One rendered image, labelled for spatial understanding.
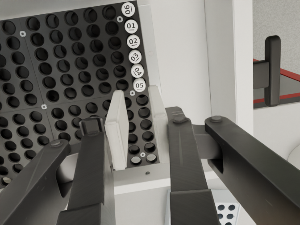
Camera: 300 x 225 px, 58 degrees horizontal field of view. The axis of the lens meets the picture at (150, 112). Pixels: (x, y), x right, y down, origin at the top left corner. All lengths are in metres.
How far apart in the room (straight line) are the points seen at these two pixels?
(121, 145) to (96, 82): 0.14
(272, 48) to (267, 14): 1.01
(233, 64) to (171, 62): 0.10
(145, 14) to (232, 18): 0.11
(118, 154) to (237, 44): 0.16
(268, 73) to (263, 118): 0.20
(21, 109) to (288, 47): 1.21
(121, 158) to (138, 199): 0.37
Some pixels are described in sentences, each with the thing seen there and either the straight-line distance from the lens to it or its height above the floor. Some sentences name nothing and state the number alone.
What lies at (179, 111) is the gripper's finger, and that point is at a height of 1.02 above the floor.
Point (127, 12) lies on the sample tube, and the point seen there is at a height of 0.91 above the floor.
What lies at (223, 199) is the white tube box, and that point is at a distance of 0.51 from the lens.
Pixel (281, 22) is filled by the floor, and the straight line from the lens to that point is 1.34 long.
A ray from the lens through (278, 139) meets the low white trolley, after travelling 0.53.
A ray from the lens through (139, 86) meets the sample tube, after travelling 0.27.
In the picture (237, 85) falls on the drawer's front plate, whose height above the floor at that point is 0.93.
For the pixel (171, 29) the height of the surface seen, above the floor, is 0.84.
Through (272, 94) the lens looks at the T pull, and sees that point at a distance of 0.31.
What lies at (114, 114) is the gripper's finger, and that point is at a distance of 0.16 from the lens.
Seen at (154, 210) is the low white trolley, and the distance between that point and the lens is 0.54.
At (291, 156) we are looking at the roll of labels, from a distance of 0.55.
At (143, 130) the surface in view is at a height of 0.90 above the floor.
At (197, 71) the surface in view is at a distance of 0.35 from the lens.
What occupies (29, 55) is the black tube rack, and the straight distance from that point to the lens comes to 0.29.
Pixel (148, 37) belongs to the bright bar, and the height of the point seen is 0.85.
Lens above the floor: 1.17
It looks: 70 degrees down
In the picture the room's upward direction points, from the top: 168 degrees clockwise
